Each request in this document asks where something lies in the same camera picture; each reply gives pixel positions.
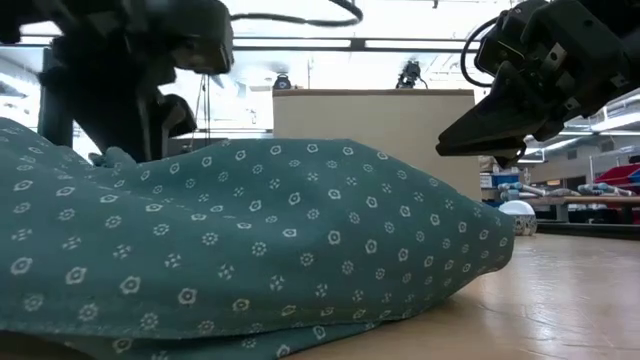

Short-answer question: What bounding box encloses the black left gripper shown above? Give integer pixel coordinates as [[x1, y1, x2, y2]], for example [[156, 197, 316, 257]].
[[47, 0, 236, 164]]

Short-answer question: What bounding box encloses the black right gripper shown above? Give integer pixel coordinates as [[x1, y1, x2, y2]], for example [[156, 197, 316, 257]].
[[435, 0, 640, 169]]

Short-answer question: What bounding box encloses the cardboard box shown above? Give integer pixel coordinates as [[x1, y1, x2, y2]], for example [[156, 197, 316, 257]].
[[272, 88, 482, 201]]

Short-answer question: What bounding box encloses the teal floral print garment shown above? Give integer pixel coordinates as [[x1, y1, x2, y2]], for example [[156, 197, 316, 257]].
[[0, 117, 516, 360]]

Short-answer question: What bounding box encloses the blue storage bin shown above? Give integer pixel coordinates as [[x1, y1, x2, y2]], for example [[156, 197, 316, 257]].
[[492, 172, 522, 189]]

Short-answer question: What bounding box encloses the roll of tape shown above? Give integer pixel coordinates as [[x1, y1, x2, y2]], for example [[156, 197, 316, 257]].
[[498, 199, 539, 238]]

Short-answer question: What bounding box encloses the wooden workbench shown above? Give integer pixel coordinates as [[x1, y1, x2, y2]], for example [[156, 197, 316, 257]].
[[479, 193, 640, 224]]

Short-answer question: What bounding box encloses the red storage bin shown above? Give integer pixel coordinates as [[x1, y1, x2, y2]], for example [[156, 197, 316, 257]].
[[593, 162, 640, 187]]

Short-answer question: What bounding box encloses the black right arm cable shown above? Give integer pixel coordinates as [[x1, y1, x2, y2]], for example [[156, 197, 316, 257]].
[[459, 16, 504, 90]]

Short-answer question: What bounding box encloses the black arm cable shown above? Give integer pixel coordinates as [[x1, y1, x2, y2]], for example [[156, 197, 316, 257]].
[[229, 0, 365, 29], [459, 16, 504, 90]]

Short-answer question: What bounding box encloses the black frame clamp lever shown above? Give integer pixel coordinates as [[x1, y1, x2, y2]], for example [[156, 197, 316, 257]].
[[397, 58, 427, 90]]

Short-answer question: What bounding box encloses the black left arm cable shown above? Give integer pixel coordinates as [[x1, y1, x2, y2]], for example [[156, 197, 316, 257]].
[[229, 0, 365, 29]]

